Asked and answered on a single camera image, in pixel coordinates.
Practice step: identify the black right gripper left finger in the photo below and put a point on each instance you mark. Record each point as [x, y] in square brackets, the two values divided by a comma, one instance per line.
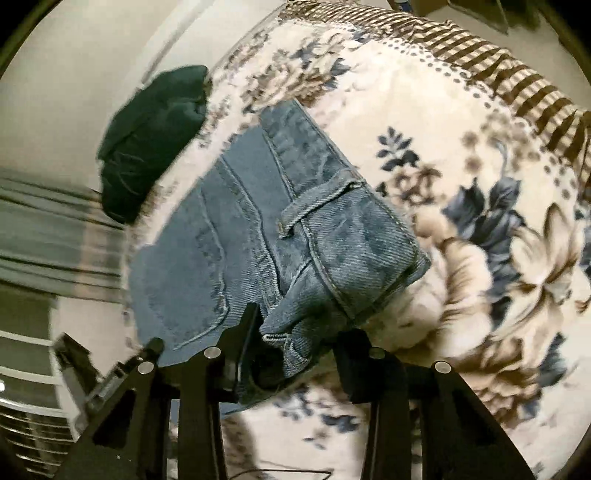
[126, 415]

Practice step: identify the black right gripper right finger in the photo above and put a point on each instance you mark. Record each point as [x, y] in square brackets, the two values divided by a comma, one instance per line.
[460, 437]

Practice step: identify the blue denim jeans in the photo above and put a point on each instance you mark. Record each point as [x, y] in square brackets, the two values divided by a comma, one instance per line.
[284, 221]

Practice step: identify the striped grey curtain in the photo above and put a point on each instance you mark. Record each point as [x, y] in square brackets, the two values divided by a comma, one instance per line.
[56, 239]

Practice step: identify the floral and checkered bed blanket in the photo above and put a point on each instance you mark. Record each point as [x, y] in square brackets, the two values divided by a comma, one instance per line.
[485, 160]

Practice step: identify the dark green cloth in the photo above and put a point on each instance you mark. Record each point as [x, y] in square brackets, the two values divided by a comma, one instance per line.
[146, 135]

